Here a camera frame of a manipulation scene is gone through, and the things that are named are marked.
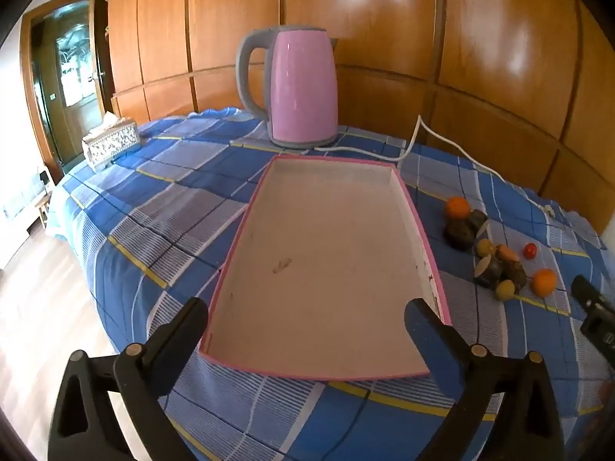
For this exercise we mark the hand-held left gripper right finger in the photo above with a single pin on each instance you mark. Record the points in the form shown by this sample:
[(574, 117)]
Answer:
[(432, 345)]

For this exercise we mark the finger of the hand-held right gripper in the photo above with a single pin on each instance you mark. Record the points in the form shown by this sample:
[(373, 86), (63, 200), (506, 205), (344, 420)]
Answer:
[(590, 295), (600, 331)]

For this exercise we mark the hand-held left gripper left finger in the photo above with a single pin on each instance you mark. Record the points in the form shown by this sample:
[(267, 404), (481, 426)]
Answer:
[(185, 326)]

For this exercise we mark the orange mandarin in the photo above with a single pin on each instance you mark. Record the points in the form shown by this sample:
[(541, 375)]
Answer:
[(457, 208), (544, 282)]

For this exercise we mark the red cherry tomato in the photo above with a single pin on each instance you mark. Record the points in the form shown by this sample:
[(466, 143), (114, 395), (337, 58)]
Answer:
[(530, 250)]

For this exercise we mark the small yellow-green fruit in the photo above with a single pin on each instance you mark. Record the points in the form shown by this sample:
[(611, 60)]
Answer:
[(485, 248), (505, 290)]

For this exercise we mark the small orange carrot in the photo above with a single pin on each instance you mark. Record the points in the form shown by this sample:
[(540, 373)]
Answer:
[(507, 252)]

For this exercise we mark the cut brown taro piece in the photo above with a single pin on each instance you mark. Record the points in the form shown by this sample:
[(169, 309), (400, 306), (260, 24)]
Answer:
[(492, 271), (476, 220)]

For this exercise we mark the pink-edged white tray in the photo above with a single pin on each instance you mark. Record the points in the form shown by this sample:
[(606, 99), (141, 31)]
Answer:
[(326, 259)]

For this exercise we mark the blue checked tablecloth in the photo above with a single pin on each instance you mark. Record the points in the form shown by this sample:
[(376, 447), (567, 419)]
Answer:
[(168, 211)]

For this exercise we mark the small wooden stool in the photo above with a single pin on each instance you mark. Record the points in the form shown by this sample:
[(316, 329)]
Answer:
[(44, 204)]

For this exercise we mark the patterned silver tissue box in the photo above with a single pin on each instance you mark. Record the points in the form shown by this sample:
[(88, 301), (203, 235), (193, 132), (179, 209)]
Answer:
[(110, 144)]

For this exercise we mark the pink electric kettle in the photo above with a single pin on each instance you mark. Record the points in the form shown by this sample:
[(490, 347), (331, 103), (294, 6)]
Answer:
[(302, 86)]

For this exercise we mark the wooden glass-panel door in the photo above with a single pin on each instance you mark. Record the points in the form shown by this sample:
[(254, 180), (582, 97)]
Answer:
[(72, 67)]

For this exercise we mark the wooden wardrobe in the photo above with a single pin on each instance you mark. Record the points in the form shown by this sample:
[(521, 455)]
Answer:
[(384, 19)]

